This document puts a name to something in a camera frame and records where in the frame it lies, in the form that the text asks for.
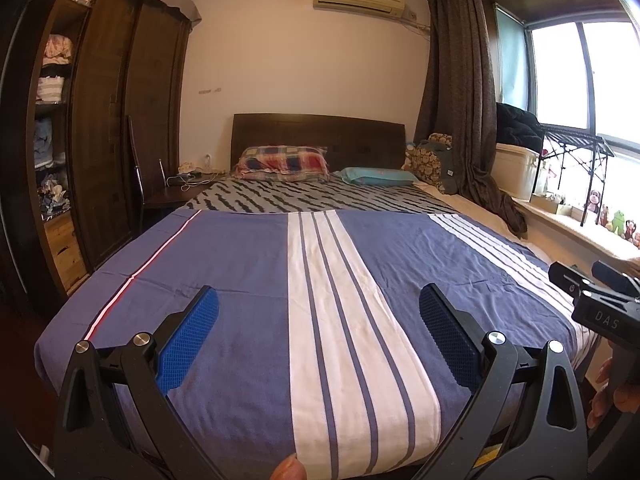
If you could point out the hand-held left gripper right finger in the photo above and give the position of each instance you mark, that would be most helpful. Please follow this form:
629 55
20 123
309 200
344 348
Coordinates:
447 340

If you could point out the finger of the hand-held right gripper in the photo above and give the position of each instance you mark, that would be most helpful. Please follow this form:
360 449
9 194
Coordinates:
617 277
567 277

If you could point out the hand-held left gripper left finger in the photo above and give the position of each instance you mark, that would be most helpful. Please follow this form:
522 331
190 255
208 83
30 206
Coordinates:
190 345

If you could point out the person's right hand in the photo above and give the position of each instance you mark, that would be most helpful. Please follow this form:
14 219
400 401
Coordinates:
605 400

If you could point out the person's left hand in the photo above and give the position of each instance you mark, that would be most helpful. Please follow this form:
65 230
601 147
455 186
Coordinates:
289 467

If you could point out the beige window sill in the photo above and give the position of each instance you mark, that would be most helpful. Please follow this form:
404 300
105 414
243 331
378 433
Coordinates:
570 230

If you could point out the green frog plush toy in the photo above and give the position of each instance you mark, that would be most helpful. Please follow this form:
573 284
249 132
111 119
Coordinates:
619 222

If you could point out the brown monkey plush toy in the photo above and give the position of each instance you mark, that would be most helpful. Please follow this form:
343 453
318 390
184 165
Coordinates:
594 201

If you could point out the blue white striped blanket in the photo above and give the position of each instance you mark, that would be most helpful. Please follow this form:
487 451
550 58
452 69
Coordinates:
250 285

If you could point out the white storage box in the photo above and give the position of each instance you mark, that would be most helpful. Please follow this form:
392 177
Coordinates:
515 170

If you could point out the black metal rack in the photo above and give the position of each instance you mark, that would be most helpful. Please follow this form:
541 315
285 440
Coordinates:
575 137

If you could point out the dark wooden nightstand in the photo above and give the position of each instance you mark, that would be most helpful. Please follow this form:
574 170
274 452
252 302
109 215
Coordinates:
170 195

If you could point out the black jacket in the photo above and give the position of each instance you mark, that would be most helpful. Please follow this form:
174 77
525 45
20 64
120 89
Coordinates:
517 127

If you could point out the teal pillow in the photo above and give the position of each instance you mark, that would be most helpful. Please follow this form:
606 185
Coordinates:
375 176

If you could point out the brown circle-patterned cushion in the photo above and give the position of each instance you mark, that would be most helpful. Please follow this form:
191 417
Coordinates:
430 160

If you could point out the grey black wavy-patterned sheet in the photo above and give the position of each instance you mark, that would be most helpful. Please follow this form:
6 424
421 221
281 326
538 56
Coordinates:
300 197

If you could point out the window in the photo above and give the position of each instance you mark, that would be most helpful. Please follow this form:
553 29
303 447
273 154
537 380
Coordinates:
585 75

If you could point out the plaid pillow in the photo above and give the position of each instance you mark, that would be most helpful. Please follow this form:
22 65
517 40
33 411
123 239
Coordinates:
282 162

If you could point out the dark brown curtain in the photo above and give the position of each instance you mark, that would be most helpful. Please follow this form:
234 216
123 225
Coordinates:
455 85

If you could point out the dark wooden wardrobe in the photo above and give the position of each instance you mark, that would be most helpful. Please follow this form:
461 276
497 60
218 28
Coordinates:
100 135

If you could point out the teal roller blind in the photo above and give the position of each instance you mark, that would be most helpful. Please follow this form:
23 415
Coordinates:
512 55

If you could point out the dark wooden headboard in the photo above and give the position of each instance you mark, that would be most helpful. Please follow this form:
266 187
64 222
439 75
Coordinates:
320 132

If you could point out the light blue folded clothes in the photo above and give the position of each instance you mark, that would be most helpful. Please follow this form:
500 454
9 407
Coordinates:
47 142

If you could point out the white striped folded clothes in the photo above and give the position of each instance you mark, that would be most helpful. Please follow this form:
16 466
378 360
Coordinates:
51 89

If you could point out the pink folded clothes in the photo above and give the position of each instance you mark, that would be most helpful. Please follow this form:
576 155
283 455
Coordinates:
57 50

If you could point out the chrome frame chair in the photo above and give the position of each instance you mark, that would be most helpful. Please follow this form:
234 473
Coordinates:
136 170

